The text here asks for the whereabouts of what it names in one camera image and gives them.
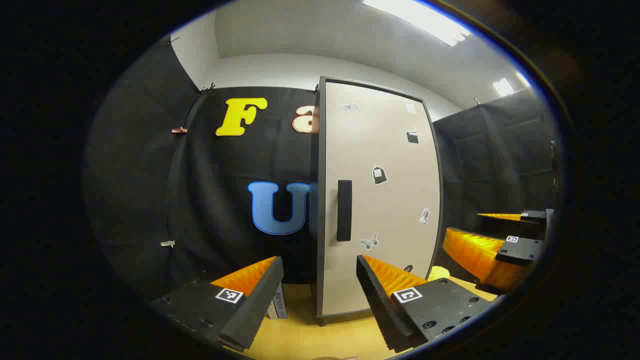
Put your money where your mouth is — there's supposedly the dark grey cabinet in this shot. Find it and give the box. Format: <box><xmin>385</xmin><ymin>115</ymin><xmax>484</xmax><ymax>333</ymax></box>
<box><xmin>309</xmin><ymin>76</ymin><xmax>446</xmax><ymax>327</ymax></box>

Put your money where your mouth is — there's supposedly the blue spine book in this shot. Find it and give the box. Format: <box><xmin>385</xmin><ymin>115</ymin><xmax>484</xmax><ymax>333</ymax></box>
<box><xmin>272</xmin><ymin>282</ymin><xmax>289</xmax><ymax>320</ymax></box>

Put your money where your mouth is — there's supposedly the black backdrop cloth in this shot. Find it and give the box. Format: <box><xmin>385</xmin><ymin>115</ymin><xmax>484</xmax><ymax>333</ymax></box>
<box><xmin>85</xmin><ymin>35</ymin><xmax>563</xmax><ymax>301</ymax></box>

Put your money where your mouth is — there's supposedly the large ceiling light panel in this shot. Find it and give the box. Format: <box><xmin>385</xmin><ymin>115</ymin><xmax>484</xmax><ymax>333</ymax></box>
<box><xmin>362</xmin><ymin>0</ymin><xmax>472</xmax><ymax>47</ymax></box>

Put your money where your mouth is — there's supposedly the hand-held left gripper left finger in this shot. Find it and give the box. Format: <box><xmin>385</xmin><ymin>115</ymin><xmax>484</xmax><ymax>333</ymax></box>
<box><xmin>150</xmin><ymin>256</ymin><xmax>285</xmax><ymax>352</ymax></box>

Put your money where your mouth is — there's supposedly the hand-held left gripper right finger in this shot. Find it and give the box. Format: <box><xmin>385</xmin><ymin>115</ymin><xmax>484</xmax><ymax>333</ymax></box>
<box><xmin>356</xmin><ymin>254</ymin><xmax>493</xmax><ymax>353</ymax></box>

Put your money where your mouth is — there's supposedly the small ceiling light panel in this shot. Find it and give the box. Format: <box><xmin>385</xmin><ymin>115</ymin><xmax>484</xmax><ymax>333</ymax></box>
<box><xmin>492</xmin><ymin>77</ymin><xmax>516</xmax><ymax>97</ymax></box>

